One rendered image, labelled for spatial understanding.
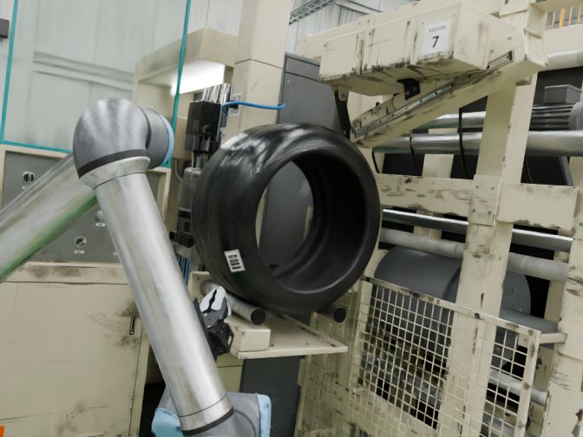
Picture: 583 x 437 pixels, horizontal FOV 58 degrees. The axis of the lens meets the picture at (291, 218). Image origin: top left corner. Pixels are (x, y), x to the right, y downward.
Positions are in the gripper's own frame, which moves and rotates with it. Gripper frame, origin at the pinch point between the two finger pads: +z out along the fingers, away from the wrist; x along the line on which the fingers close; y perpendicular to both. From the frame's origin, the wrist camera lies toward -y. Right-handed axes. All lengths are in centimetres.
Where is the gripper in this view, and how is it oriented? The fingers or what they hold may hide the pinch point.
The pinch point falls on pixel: (217, 288)
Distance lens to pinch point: 126.4
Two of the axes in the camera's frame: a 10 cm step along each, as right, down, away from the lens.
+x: 9.3, -1.9, -3.2
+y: 3.5, 7.7, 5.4
